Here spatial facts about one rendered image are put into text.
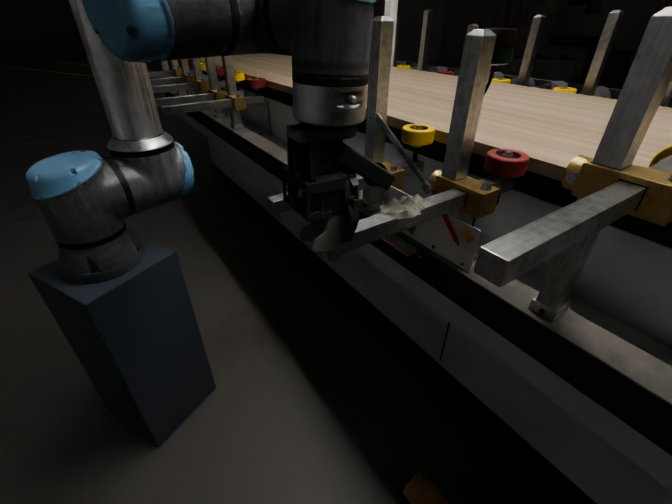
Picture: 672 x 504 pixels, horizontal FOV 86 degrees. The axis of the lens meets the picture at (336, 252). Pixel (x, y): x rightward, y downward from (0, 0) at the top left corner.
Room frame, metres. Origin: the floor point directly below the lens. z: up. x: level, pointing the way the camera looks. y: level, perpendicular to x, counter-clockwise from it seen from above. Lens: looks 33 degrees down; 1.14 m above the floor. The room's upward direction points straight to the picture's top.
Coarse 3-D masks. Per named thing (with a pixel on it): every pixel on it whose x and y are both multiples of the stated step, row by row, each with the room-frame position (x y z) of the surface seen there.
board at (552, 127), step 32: (256, 64) 2.35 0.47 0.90; (288, 64) 2.35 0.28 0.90; (416, 96) 1.36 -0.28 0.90; (448, 96) 1.36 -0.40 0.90; (512, 96) 1.36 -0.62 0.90; (544, 96) 1.36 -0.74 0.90; (576, 96) 1.36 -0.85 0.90; (448, 128) 0.93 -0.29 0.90; (480, 128) 0.93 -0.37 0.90; (512, 128) 0.93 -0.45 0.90; (544, 128) 0.93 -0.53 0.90; (576, 128) 0.93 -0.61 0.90; (544, 160) 0.69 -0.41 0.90; (640, 160) 0.69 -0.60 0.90
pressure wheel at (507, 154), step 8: (488, 152) 0.72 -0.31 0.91; (496, 152) 0.72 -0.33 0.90; (504, 152) 0.73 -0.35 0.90; (512, 152) 0.72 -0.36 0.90; (520, 152) 0.72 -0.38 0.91; (488, 160) 0.70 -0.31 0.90; (496, 160) 0.68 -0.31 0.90; (504, 160) 0.67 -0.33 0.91; (512, 160) 0.67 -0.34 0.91; (520, 160) 0.67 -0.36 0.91; (528, 160) 0.68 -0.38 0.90; (488, 168) 0.70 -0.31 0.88; (496, 168) 0.68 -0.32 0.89; (504, 168) 0.67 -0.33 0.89; (512, 168) 0.67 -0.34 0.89; (520, 168) 0.67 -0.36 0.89; (504, 176) 0.67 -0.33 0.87; (512, 176) 0.67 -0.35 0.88; (520, 176) 0.67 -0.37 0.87
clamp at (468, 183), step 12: (444, 180) 0.67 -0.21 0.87; (456, 180) 0.66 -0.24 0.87; (468, 180) 0.66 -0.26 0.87; (468, 192) 0.62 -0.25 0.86; (480, 192) 0.60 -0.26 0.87; (492, 192) 0.61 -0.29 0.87; (468, 204) 0.61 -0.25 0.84; (480, 204) 0.59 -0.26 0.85; (492, 204) 0.61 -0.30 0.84; (480, 216) 0.60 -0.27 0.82
